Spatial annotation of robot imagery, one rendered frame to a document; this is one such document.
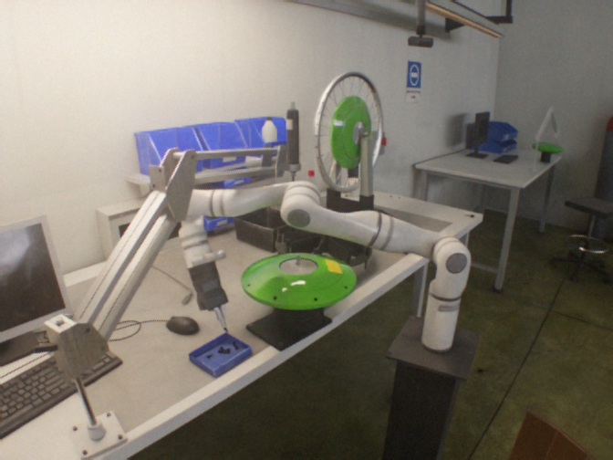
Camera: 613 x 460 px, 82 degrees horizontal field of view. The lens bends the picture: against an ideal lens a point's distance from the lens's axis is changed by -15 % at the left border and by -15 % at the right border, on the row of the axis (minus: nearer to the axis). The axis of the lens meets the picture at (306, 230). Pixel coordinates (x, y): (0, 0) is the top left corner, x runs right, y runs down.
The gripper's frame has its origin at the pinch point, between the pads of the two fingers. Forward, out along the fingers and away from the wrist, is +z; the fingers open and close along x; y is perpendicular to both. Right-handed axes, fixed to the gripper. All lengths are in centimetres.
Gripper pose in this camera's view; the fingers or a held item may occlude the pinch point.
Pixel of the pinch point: (225, 329)
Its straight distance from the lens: 108.6
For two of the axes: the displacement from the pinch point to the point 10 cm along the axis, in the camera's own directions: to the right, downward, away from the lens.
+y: -5.7, 1.9, 8.0
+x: -7.7, 2.2, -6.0
